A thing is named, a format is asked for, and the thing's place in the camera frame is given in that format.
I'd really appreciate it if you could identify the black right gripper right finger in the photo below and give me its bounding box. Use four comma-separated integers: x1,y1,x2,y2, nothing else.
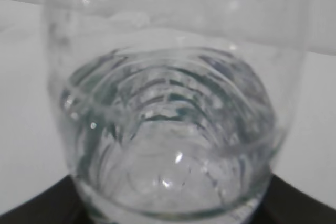
250,175,335,224

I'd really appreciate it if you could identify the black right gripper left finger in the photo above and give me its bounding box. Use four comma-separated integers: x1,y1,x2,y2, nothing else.
1,176,92,224

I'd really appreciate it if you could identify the clear water bottle green label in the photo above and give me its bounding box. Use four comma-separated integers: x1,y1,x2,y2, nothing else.
43,0,308,223

